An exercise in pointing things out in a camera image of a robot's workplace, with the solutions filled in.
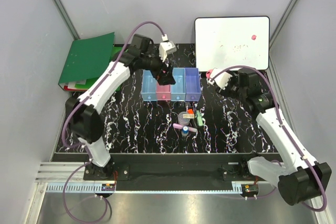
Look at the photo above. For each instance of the green ring binder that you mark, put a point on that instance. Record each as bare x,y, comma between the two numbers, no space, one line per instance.
87,59

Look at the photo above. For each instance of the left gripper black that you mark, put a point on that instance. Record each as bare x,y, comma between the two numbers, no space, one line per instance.
164,78

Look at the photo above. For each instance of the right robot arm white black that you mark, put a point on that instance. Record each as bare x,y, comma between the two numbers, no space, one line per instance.
302,177

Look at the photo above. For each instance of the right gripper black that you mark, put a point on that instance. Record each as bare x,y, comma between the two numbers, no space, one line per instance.
224,93

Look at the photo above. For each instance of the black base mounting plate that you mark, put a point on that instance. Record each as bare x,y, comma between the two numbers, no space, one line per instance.
172,172

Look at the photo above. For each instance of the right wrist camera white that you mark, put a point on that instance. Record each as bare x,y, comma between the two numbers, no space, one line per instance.
220,80

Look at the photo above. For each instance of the beige eraser block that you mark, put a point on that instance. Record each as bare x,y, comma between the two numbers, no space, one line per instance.
188,116

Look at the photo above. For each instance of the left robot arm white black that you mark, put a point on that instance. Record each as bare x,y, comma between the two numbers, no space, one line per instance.
83,113

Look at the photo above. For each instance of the round clear plastic container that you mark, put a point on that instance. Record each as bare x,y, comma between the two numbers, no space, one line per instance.
181,120

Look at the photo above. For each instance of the pink purple pen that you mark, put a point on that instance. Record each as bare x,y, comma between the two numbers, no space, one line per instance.
178,126

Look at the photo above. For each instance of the pink plastic drawer box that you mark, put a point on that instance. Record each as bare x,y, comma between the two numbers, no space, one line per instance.
163,92

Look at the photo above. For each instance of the blue white glue bottle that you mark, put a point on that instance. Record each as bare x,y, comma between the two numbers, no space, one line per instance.
185,131

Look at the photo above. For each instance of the green transparent plastic folder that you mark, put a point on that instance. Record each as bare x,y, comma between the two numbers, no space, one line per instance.
119,74

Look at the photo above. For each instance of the green stapler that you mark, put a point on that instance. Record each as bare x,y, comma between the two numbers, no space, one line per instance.
199,119

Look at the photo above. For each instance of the pink crayon tube case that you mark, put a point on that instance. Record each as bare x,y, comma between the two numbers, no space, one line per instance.
208,76

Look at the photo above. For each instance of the purple plastic drawer box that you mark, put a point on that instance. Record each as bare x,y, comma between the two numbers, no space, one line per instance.
192,83

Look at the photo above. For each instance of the light blue end drawer box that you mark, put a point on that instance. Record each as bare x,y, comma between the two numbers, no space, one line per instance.
148,90

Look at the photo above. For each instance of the white whiteboard black frame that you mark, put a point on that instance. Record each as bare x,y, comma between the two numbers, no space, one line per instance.
222,42

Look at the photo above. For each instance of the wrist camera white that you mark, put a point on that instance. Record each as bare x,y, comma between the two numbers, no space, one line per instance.
220,80
166,48

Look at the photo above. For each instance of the red folder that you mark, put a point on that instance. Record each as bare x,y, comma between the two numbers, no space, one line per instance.
76,86

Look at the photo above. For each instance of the orange cap black marker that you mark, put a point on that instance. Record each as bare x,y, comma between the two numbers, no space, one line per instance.
190,110

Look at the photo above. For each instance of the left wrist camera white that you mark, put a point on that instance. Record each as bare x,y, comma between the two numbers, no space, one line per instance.
166,48

